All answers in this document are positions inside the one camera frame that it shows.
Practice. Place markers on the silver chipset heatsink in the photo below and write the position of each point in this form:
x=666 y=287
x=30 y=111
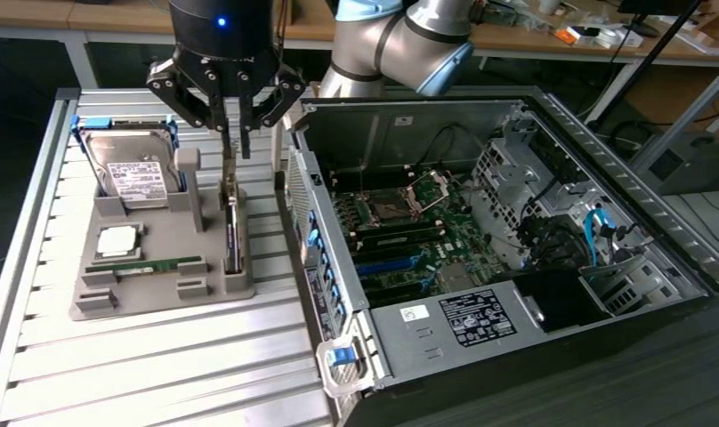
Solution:
x=458 y=276

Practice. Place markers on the blue expansion slot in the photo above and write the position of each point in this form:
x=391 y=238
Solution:
x=390 y=265

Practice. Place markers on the open black PC case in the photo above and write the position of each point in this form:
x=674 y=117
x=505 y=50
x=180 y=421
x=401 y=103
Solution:
x=443 y=124

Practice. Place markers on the CPU socket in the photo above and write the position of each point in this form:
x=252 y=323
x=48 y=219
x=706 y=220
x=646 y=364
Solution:
x=390 y=209

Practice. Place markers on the grey plastic parts rack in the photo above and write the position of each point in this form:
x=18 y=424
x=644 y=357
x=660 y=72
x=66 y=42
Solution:
x=158 y=238

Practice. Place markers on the black slanted pole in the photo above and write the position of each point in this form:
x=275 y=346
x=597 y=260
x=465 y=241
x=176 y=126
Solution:
x=662 y=44

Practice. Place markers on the wooden desk with white frame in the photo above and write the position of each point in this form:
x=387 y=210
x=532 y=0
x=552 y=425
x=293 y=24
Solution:
x=39 y=18
x=662 y=55

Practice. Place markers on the silver metal disk bay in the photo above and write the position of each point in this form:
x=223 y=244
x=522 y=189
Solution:
x=502 y=173

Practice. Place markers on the silver CPU chip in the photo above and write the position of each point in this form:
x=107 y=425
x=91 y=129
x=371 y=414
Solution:
x=118 y=242

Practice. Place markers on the black monitor stand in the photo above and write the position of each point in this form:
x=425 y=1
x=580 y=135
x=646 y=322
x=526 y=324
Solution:
x=645 y=26

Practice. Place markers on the metal socket cover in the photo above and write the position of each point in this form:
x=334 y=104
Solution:
x=431 y=189

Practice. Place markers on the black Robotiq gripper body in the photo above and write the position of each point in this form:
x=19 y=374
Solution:
x=223 y=40

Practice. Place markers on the silver power supply unit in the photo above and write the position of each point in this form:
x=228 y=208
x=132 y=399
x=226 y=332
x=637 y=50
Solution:
x=407 y=342

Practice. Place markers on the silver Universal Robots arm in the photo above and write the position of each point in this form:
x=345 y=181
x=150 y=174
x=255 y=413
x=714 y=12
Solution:
x=366 y=44

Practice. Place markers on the white box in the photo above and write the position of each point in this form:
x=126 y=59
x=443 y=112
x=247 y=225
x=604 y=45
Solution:
x=618 y=39

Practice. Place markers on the grey computer tower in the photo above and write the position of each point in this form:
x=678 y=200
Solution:
x=692 y=169

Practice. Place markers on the hard disk with blue carrier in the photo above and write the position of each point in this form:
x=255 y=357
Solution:
x=131 y=155

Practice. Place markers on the orange box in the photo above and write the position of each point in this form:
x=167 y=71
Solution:
x=569 y=35

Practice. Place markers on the graphics card with metal bracket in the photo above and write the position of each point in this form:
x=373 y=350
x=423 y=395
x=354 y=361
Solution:
x=234 y=231

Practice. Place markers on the green RAM stick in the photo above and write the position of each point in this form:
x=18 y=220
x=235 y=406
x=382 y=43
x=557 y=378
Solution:
x=146 y=267

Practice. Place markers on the green motherboard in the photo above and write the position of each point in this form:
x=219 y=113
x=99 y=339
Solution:
x=431 y=262

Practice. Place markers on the black RAM stick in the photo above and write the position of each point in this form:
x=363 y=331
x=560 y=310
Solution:
x=395 y=240

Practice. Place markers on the blue case latch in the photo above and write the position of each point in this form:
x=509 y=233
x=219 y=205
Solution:
x=342 y=356

